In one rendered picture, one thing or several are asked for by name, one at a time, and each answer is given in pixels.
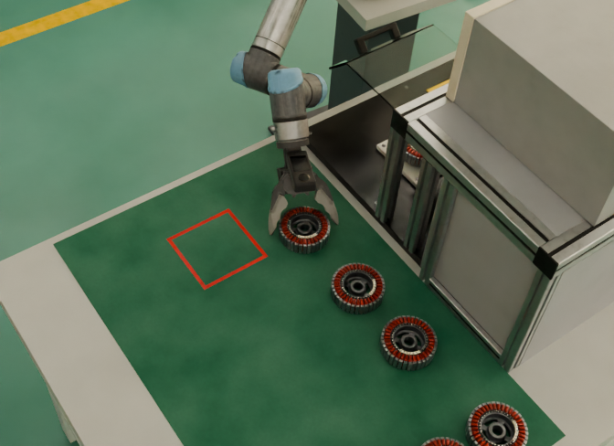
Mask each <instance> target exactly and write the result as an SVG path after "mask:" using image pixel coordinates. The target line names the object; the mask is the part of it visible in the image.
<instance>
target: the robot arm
mask: <svg viewBox="0 0 614 446"><path fill-rule="evenodd" d="M306 2H307V0H271V2H270V5H269V7H268V10H267V12H266V14H265V16H264V18H263V20H262V22H261V25H260V27H259V30H258V33H257V35H256V36H255V38H254V41H253V43H252V45H251V47H250V49H249V52H248V51H239V53H237V55H236V56H235V57H234V58H233V60H232V62H231V66H230V77H231V79H233V81H235V82H236V83H238V84H241V85H243V86H245V87H246V88H248V89H249V88H251V89H253V90H256V91H259V92H262V93H264V94H267V95H270V107H271V115H272V122H273V125H274V127H271V128H270V129H271V131H272V132H275V133H274V135H275V140H276V141H278V142H276V144H277V148H278V149H283V154H284V162H285V166H284V167H281V168H277V171H278V178H279V183H278V184H277V185H276V186H275V187H274V188H273V190H272V194H271V203H270V214H269V232H270V235H271V236H272V234H273V233H274V231H275V230H276V228H277V222H278V221H279V219H280V218H281V211H282V210H283V209H285V208H286V206H287V205H288V202H287V200H286V198H285V195H286V194H287V195H288V194H290V195H292V197H296V195H297V194H302V193H305V194H306V195H307V196H308V195H309V192H311V191H315V195H314V199H315V200H316V201H317V202H318V203H319V204H322V205H323V206H324V210H325V211H326V212H328V213H329V214H330V217H331V220H332V221H333V222H334V223H335V224H336V225H338V224H339V221H338V214H337V211H336V207H335V205H334V202H333V198H332V195H331V192H330V189H329V187H328V185H327V184H326V183H325V182H324V181H323V180H322V179H321V178H320V177H319V176H318V175H317V174H316V173H314V171H313V170H312V166H311V163H310V160H309V157H308V154H307V152H306V151H302V149H301V146H305V145H308V144H309V138H307V137H309V127H308V119H307V113H306V109H307V108H313V107H315V106H316V105H318V104H320V103H322V102H323V101H324V99H325V97H326V95H327V85H326V82H325V80H324V79H323V78H322V77H321V76H320V75H318V74H314V73H302V71H301V70H300V69H299V68H288V67H285V66H283V65H281V64H280V61H281V57H282V55H283V53H284V50H285V48H286V47H287V45H288V42H289V40H290V38H291V35H292V32H293V30H294V28H295V27H296V24H297V22H298V20H299V18H300V16H301V13H302V10H303V8H304V6H305V4H306Z"/></svg>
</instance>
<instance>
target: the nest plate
mask: <svg viewBox="0 0 614 446"><path fill-rule="evenodd" d="M387 143H388V139H387V140H385V141H383V142H382V143H379V144H378V145H377V146H376V149H377V150H378V151H379V152H380V153H381V154H382V155H383V156H384V157H386V148H387ZM419 171H420V167H416V166H415V165H411V164H408V162H404V166H403V171H402V175H403V176H404V177H405V178H406V179H407V180H408V181H409V182H410V183H411V184H412V185H413V186H414V187H417V182H418V175H419Z"/></svg>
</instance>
